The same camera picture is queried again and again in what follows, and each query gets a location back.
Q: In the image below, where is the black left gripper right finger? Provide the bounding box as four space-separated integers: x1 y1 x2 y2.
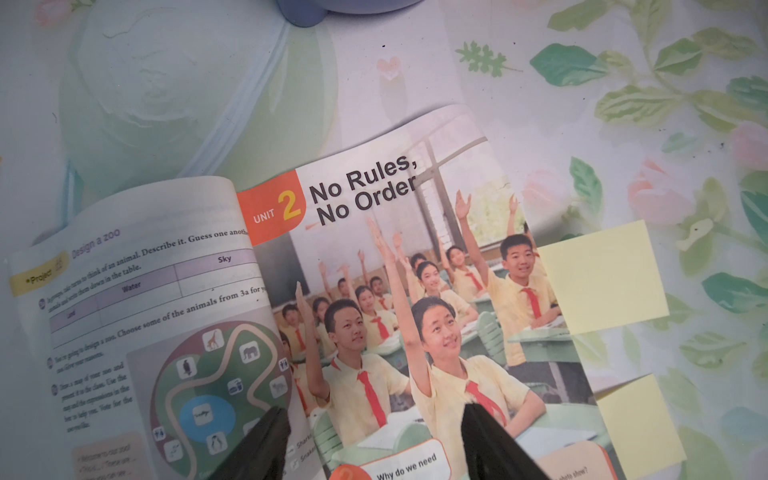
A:
461 403 548 480

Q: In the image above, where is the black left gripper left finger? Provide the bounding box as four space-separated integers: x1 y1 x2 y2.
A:
209 407 291 480

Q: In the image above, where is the English textbook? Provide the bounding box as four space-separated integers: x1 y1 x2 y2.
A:
7 103 625 480

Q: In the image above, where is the yellow sticky note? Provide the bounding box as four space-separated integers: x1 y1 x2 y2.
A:
539 220 669 335
596 375 687 479

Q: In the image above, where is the floral table mat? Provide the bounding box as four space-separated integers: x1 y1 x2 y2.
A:
1 1 767 479

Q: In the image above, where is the purple trash bin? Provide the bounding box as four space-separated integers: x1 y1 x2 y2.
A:
276 0 420 28

